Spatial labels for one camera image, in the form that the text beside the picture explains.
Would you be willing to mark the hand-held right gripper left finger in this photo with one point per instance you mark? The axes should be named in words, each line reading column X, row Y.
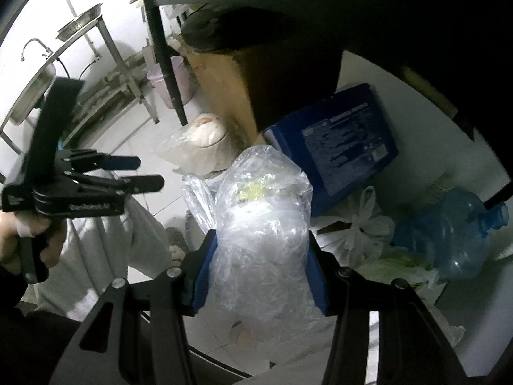
column 204, row 272

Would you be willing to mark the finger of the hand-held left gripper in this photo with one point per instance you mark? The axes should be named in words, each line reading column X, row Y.
column 120, row 163
column 144, row 184

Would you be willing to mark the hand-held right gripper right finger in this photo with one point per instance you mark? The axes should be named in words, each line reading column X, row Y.
column 316, row 276

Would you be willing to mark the clear plastic bag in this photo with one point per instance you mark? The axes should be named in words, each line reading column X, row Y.
column 260, row 248

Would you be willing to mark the person's left hand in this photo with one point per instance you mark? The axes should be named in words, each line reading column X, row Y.
column 8, row 240

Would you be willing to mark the grey slipper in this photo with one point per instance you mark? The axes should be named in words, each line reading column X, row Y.
column 176, row 242

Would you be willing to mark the white knotted plastic bag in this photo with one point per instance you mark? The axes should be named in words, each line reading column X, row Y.
column 360, row 228

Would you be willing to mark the white sack in plastic bag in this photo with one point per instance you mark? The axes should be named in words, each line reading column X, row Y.
column 204, row 136

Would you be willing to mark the person's left leg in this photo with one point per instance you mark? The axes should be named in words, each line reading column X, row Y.
column 100, row 256

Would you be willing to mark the plastic bag of green vegetables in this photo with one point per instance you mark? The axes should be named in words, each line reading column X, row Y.
column 396, row 266

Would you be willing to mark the pink plastic bucket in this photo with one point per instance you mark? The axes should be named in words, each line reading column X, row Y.
column 186, row 84

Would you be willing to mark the steel sink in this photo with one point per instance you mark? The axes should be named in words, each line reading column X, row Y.
column 32, row 88

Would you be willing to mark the white table with black legs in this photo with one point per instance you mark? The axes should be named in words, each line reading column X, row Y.
column 164, row 56

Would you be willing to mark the blue carton with white label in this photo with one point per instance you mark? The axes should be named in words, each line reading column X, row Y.
column 288, row 156

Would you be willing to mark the large brown cardboard box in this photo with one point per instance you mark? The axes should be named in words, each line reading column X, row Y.
column 220, row 84

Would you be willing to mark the blue water jug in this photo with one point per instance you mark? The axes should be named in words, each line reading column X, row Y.
column 441, row 232

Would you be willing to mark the steel faucet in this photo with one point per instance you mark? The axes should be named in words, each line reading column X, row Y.
column 38, row 44

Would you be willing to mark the steel colander bowl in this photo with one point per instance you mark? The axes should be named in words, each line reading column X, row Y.
column 78, row 22

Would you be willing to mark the steel frame stand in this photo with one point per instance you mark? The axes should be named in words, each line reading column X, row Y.
column 116, row 54

